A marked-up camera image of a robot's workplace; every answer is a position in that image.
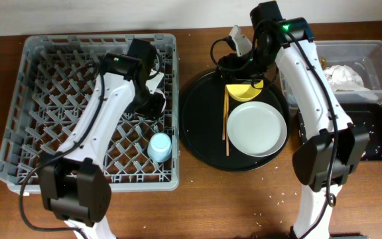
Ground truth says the yellow plastic bowl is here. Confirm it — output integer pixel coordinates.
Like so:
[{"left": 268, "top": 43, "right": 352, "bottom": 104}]
[{"left": 226, "top": 81, "right": 264, "bottom": 102}]

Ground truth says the light blue plastic cup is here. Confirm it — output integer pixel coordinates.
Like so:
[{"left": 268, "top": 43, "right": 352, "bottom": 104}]
[{"left": 147, "top": 133, "right": 172, "bottom": 163}]

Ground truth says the white round plate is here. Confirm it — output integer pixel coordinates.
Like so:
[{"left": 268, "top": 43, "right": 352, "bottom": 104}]
[{"left": 226, "top": 102, "right": 288, "bottom": 157}]

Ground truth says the white paper napkin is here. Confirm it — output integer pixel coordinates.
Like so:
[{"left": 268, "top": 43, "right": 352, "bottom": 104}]
[{"left": 323, "top": 65, "right": 379, "bottom": 100}]

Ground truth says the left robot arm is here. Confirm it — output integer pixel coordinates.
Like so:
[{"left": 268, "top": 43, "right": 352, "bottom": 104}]
[{"left": 37, "top": 39, "right": 166, "bottom": 238}]

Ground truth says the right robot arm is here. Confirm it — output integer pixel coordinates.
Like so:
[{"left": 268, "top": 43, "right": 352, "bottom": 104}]
[{"left": 215, "top": 1, "right": 369, "bottom": 238}]

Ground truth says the grey plastic dishwasher rack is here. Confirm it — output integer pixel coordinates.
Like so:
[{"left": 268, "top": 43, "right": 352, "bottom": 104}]
[{"left": 0, "top": 33, "right": 180, "bottom": 194}]

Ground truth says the clear plastic waste bin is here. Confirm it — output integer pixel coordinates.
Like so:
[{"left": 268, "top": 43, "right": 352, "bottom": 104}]
[{"left": 279, "top": 40, "right": 382, "bottom": 108}]

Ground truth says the black rectangular waste tray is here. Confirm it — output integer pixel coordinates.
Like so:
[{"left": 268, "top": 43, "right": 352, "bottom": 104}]
[{"left": 296, "top": 103, "right": 382, "bottom": 162}]

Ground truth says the left wooden chopstick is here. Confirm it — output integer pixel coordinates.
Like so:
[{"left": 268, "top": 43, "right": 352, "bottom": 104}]
[{"left": 222, "top": 86, "right": 229, "bottom": 141}]

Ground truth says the wooden chopstick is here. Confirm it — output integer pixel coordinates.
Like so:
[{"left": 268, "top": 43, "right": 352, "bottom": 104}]
[
  {"left": 222, "top": 86, "right": 229, "bottom": 141},
  {"left": 225, "top": 95, "right": 229, "bottom": 157}
]

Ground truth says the right wooden chopstick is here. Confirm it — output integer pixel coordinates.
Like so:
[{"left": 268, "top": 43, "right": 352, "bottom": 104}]
[{"left": 225, "top": 95, "right": 229, "bottom": 157}]

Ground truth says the round black serving tray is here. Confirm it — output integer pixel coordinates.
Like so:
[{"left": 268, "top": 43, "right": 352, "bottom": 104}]
[{"left": 178, "top": 71, "right": 286, "bottom": 172}]

